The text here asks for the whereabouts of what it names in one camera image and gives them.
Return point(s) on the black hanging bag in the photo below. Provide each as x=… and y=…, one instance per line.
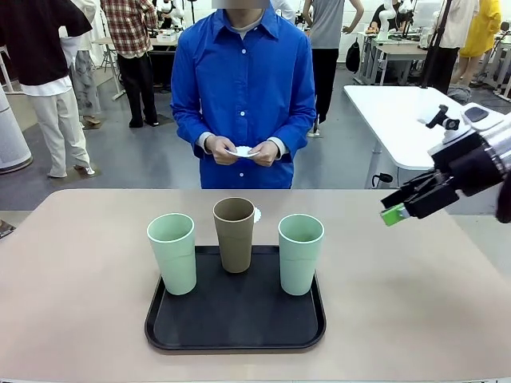
x=353, y=58

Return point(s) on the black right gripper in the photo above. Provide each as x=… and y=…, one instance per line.
x=463, y=163

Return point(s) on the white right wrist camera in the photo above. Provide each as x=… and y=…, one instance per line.
x=475, y=119

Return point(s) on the brown plastic cup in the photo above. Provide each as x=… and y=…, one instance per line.
x=235, y=243

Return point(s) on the pale green plastic cup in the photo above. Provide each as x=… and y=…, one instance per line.
x=297, y=267
x=175, y=263

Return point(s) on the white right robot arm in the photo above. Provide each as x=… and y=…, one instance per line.
x=504, y=159

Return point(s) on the grey background desk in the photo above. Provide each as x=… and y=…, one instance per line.
x=399, y=52

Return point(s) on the person in plaid shirt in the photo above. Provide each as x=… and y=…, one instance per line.
x=131, y=28

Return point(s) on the white scalloped paper coaster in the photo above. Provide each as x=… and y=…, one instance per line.
x=258, y=215
x=242, y=151

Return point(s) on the black tripod pole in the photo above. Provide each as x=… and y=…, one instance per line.
x=438, y=40

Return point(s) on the white rounded table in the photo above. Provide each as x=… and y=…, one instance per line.
x=399, y=119

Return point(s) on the person's right hand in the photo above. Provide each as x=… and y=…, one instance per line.
x=221, y=149

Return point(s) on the seated person in dark top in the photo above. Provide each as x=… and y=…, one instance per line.
x=377, y=18

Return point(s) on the white background desk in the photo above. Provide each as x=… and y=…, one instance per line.
x=159, y=44

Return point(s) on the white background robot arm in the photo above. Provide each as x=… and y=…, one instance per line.
x=171, y=12
x=384, y=20

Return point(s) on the person in yellow dress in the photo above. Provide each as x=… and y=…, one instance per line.
x=483, y=28

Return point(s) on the black serving tray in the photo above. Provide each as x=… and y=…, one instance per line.
x=239, y=315

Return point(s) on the white cylindrical air purifier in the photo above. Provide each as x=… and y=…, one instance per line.
x=12, y=139

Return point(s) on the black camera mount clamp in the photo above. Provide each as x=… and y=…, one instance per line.
x=437, y=117

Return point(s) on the person's left forearm blue sleeve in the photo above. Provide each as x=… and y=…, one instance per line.
x=293, y=133

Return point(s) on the person in grey t-shirt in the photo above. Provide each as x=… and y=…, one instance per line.
x=325, y=24

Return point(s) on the person's left hand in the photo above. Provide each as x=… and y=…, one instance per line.
x=267, y=153

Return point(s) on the grey cloth bundle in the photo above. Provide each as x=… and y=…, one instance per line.
x=459, y=93

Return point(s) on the person's right forearm blue sleeve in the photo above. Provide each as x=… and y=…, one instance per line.
x=195, y=133

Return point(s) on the person in blue shirt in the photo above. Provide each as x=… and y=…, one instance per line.
x=239, y=80

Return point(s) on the black table foot wheel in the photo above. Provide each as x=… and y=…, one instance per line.
x=382, y=179

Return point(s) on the person in patterned grey skirt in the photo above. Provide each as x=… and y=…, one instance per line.
x=85, y=80

